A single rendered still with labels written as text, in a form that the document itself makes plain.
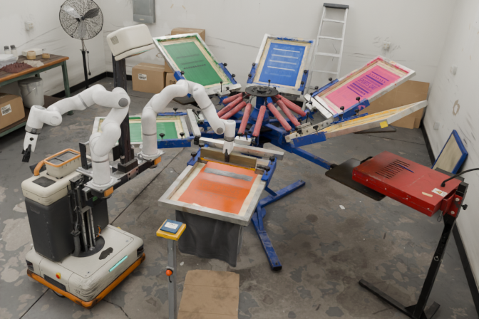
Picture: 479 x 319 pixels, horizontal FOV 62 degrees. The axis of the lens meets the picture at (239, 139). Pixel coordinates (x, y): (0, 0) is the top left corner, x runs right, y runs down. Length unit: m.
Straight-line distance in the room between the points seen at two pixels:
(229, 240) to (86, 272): 1.10
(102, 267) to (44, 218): 0.55
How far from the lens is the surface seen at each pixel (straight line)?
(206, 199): 2.63
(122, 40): 2.21
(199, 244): 2.78
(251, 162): 2.78
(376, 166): 2.99
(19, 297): 3.59
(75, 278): 3.20
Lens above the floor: 2.44
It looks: 26 degrees down
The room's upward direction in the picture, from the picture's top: 4 degrees clockwise
